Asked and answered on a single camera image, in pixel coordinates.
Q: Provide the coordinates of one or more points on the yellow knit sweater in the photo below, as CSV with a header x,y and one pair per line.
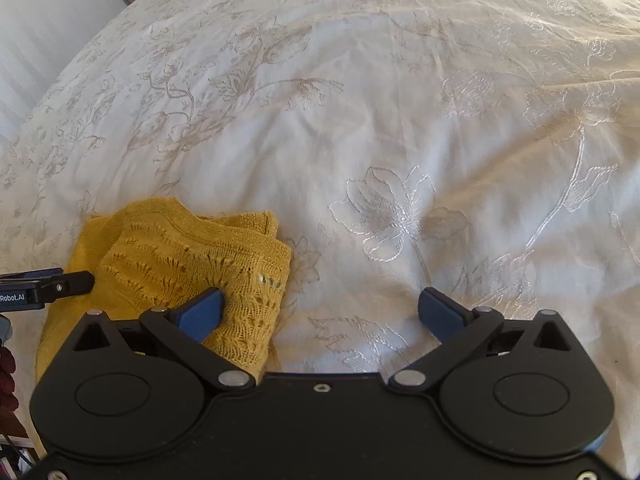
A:
x,y
165,260

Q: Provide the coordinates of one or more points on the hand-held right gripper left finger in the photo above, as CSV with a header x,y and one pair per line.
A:
x,y
202,317

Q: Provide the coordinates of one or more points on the white floral bedspread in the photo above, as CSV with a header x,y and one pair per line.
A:
x,y
375,135

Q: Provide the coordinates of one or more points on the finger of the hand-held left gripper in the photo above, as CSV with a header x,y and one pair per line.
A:
x,y
35,274
70,284

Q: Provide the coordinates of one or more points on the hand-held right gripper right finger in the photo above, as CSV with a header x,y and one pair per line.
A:
x,y
440,315

